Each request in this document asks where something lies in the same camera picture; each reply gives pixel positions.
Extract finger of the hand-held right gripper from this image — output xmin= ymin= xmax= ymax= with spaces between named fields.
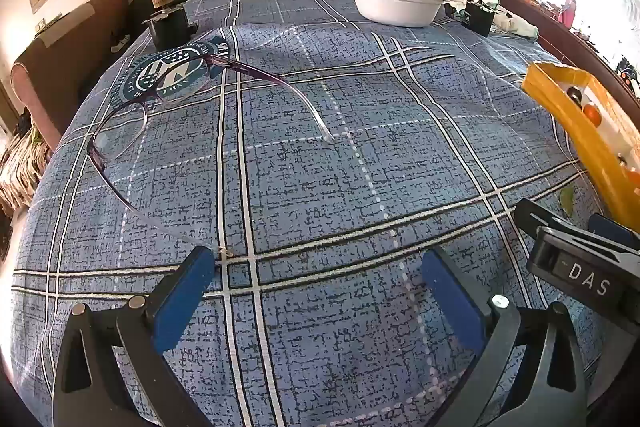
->
xmin=589 ymin=213 xmax=640 ymax=252
xmin=514 ymin=198 xmax=640 ymax=258

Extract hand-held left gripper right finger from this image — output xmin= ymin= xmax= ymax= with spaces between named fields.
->
xmin=421 ymin=248 xmax=590 ymax=427

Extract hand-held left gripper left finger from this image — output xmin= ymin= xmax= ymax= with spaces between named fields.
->
xmin=52 ymin=246 xmax=216 ymax=427

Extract yellow rimmed tray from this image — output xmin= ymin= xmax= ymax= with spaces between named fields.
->
xmin=521 ymin=61 xmax=640 ymax=220

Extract brick pattern wooden cabinet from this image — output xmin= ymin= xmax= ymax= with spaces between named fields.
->
xmin=477 ymin=0 xmax=640 ymax=118

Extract blue plaid tablecloth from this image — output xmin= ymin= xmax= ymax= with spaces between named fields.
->
xmin=10 ymin=0 xmax=616 ymax=427

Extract black charger box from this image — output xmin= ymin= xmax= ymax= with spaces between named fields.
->
xmin=461 ymin=0 xmax=497 ymax=38

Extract beige striped fabric pile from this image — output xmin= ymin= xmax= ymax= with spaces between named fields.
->
xmin=0 ymin=107 xmax=53 ymax=220

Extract purple framed eyeglasses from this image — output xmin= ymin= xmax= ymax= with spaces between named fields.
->
xmin=86 ymin=54 xmax=335 ymax=260

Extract white bowl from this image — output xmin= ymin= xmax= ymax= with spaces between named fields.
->
xmin=344 ymin=0 xmax=451 ymax=28

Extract black gadget with beige knob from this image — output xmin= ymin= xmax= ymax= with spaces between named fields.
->
xmin=141 ymin=0 xmax=200 ymax=52

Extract brown armchair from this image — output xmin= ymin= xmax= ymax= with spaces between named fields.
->
xmin=10 ymin=0 xmax=132 ymax=152

